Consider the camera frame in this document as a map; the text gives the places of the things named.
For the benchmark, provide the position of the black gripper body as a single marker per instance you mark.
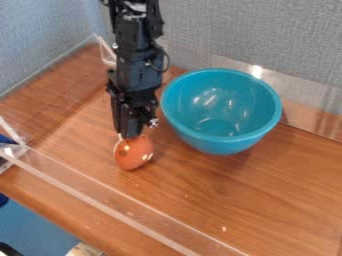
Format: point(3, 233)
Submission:
point(136, 78)

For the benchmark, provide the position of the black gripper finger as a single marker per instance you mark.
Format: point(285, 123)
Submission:
point(116, 113)
point(135, 118)

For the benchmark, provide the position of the brown toy mushroom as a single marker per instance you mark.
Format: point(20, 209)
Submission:
point(132, 152)

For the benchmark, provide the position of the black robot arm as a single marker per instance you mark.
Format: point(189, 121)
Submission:
point(136, 25)

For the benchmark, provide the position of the blue plastic bowl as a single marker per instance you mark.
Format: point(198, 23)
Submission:
point(221, 109)

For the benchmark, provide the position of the clear acrylic left barrier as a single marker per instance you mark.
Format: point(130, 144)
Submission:
point(75, 49)

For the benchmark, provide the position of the clear acrylic barrier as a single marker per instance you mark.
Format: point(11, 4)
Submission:
point(311, 103)
point(75, 49)
point(122, 207)

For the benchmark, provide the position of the clear acrylic front barrier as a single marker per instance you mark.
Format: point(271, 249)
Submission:
point(122, 207)

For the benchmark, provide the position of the clear acrylic back barrier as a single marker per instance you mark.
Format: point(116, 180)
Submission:
point(311, 103)

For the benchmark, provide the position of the clear acrylic corner bracket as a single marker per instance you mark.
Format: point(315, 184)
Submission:
point(107, 54)

